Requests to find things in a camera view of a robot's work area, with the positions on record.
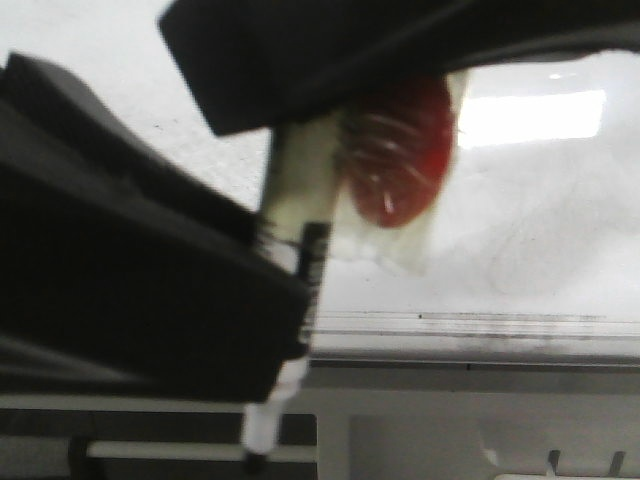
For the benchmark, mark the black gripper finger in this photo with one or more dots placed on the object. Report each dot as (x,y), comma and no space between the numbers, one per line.
(251,64)
(120,273)

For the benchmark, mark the white black whiteboard marker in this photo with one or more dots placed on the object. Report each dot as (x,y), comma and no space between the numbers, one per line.
(387,153)

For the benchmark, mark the white metal table frame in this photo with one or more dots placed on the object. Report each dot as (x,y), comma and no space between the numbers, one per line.
(351,421)

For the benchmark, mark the white whiteboard with aluminium frame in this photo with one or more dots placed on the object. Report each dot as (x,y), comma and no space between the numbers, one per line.
(531,251)

